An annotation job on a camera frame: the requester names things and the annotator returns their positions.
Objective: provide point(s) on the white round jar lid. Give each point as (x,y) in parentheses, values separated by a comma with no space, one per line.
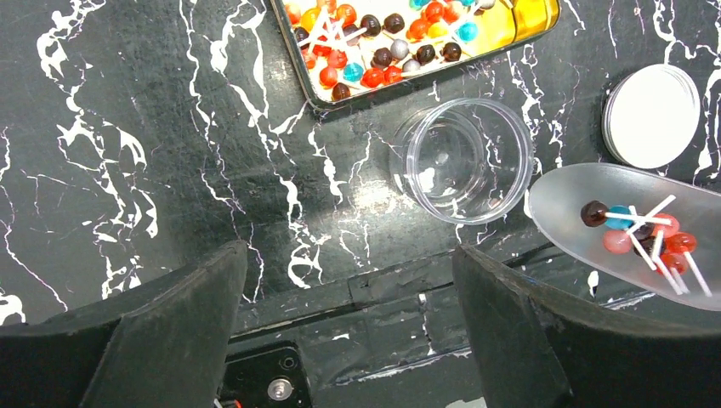
(651,116)

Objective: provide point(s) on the lollipops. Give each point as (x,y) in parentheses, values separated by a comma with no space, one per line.
(655,236)

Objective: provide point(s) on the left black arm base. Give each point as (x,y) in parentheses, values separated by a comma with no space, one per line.
(270,376)

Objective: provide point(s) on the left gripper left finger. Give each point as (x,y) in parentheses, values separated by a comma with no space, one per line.
(161,344)

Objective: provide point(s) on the translucent plastic scoop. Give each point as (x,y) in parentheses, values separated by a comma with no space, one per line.
(556,198)

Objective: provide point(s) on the clear plastic jar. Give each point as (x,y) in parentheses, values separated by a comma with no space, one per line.
(466,161)

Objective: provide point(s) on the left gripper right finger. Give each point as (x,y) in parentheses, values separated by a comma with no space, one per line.
(538,346)

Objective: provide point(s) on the tin tray of lollipops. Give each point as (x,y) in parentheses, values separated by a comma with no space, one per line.
(347,50)

